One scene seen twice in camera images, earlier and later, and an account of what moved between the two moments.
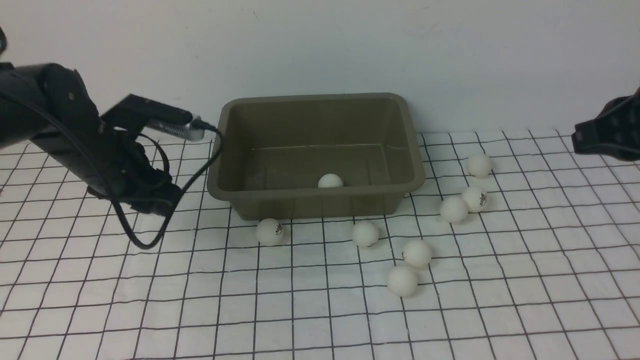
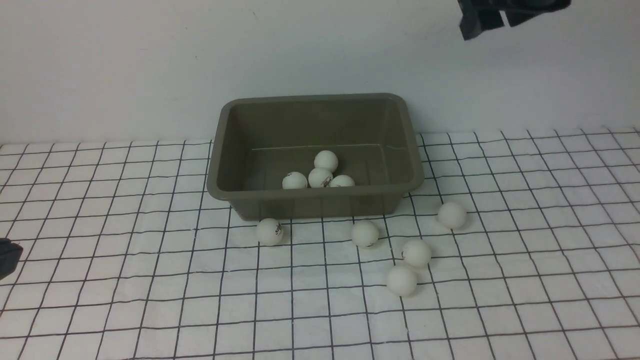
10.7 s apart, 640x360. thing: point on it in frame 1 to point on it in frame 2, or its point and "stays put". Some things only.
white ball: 365,233 stays put
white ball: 402,281 stays put
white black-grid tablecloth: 518,246 stays put
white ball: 418,253 stays put
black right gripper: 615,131 to 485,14
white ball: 479,165 to 326,159
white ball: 330,180 to 294,180
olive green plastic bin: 275,149 stays put
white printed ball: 474,199 to 319,177
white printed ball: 269,231 stays put
